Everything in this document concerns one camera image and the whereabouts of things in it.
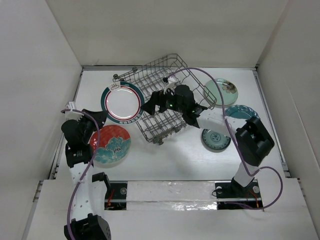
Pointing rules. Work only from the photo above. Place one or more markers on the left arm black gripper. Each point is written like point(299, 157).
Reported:
point(100, 117)

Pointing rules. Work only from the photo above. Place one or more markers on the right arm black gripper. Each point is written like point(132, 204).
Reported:
point(149, 106)

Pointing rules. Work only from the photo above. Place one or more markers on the red teal floral plate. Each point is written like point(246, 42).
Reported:
point(114, 144)

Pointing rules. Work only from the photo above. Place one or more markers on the white green rimmed plate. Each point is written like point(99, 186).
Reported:
point(123, 101)

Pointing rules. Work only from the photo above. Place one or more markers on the small blue patterned plate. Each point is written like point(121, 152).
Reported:
point(214, 140)

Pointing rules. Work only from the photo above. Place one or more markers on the light green floral plate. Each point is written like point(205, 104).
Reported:
point(228, 90)

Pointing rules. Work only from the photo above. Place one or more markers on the dark teal scalloped plate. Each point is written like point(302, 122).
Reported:
point(241, 112)

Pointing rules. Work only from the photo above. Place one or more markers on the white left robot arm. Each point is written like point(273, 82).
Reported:
point(84, 219)

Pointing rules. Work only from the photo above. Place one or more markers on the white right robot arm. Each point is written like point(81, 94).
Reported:
point(250, 137)

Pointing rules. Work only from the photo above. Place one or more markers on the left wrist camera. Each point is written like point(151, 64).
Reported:
point(70, 111)

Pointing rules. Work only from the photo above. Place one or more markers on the grey wire dish rack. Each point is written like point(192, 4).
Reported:
point(148, 78)

